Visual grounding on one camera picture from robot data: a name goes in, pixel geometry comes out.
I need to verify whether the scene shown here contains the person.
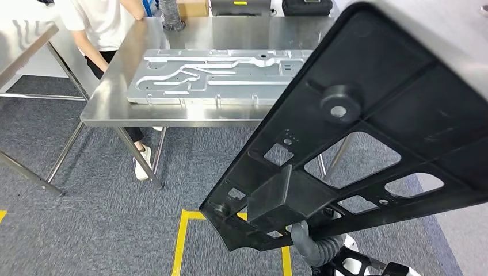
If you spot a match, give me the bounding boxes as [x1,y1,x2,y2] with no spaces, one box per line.
[53,0,169,183]

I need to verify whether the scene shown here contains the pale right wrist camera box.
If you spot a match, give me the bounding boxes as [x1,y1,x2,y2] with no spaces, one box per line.
[381,262,420,276]

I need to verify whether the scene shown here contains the grey ribbed hose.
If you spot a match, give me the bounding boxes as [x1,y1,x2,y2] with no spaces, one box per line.
[158,0,186,32]

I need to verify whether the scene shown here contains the plain black case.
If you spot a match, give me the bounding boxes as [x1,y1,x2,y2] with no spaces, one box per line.
[282,0,334,17]

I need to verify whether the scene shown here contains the black plastic plate frame part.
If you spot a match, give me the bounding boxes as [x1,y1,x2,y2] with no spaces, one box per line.
[199,0,488,253]

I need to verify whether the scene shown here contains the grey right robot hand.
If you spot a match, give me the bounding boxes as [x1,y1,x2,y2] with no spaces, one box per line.
[291,208,343,250]

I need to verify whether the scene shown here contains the steel side table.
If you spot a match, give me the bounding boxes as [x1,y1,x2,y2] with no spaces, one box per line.
[0,21,90,197]

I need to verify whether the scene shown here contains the machined aluminium plate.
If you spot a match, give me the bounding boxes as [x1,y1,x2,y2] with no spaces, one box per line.
[125,48,314,106]

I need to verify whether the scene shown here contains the brown cardboard box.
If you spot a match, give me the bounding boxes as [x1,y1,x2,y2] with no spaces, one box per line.
[176,0,211,18]

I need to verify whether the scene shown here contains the yellow floor tape rectangle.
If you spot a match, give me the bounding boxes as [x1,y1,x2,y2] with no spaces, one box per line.
[171,209,293,276]

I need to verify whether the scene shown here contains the stainless steel workbench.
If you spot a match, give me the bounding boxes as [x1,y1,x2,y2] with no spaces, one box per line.
[45,15,353,190]

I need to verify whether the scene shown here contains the black case yellow label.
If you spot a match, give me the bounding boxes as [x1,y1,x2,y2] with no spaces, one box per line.
[209,0,272,17]

